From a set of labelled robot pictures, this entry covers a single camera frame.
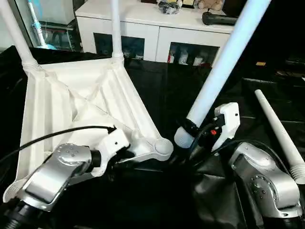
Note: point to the white plastic table top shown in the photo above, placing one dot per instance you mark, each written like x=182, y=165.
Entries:
x=90, y=90

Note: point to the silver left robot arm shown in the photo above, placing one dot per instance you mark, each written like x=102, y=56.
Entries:
x=52, y=176

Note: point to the small yellow tag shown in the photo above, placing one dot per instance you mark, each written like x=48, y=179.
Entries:
x=260, y=63

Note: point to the black handheld device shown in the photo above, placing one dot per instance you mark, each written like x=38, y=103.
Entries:
x=219, y=19

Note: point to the white low cabinet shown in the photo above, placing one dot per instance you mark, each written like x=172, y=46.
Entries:
x=138, y=21

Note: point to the dark clutter pile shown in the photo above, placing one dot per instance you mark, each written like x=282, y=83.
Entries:
x=169, y=6

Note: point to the beige plush toy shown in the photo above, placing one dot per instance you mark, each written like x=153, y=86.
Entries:
x=209, y=4

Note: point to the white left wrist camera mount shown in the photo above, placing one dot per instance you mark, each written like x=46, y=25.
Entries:
x=112, y=143

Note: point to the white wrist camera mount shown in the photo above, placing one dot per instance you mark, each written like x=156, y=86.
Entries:
x=228, y=121
x=112, y=143

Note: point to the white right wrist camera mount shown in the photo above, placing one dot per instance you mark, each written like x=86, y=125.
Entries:
x=228, y=121

